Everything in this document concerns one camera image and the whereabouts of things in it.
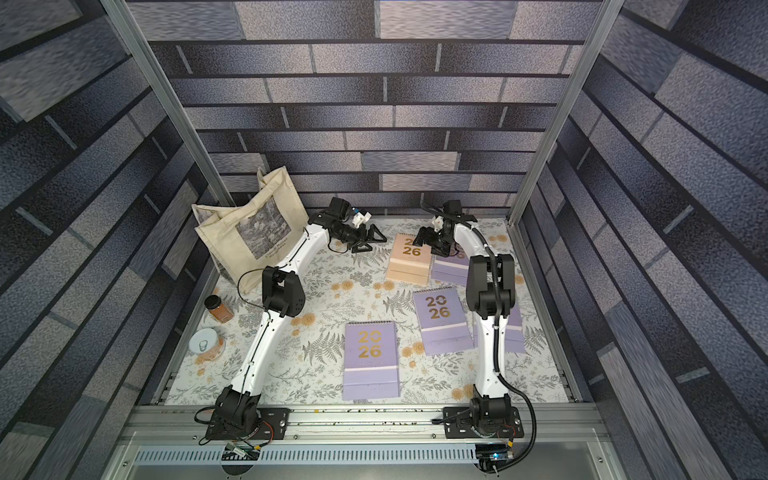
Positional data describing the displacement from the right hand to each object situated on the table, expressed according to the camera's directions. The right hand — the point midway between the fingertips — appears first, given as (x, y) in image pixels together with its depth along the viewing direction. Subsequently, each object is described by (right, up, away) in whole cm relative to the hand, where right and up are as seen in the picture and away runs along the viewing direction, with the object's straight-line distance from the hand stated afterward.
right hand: (423, 244), depth 105 cm
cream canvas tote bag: (-58, +2, -13) cm, 59 cm away
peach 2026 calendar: (-5, -7, +1) cm, 8 cm away
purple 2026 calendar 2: (+10, -9, +1) cm, 14 cm away
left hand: (-15, +1, -4) cm, 16 cm away
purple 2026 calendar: (-17, -33, -24) cm, 44 cm away
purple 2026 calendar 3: (+5, -24, -15) cm, 29 cm away
